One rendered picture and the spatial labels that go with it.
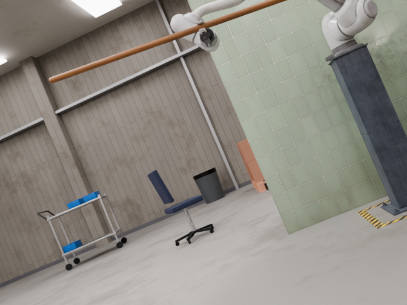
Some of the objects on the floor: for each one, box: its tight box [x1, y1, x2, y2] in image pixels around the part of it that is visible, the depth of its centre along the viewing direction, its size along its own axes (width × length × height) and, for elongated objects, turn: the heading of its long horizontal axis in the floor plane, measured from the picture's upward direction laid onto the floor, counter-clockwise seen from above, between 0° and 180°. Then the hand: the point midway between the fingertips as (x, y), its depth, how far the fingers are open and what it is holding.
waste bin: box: [193, 168, 225, 204], centre depth 926 cm, size 50×48×62 cm
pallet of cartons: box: [237, 139, 266, 193], centre depth 766 cm, size 98×138×85 cm
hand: (201, 26), depth 216 cm, fingers closed on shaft, 3 cm apart
